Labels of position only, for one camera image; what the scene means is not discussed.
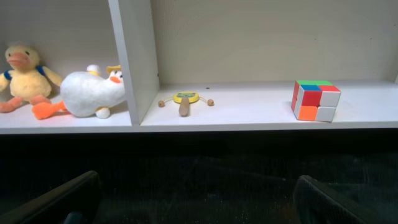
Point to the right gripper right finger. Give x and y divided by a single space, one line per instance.
320 205

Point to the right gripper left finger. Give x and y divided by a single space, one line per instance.
56 202

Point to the many-coloured puzzle cube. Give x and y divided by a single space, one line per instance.
312 98

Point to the yellow cat-face rattle drum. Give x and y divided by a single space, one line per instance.
186 97

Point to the white plush duck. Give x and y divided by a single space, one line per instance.
90 93

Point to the white shelf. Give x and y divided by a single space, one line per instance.
248 105

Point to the yellow plush duck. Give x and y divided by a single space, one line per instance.
28 81

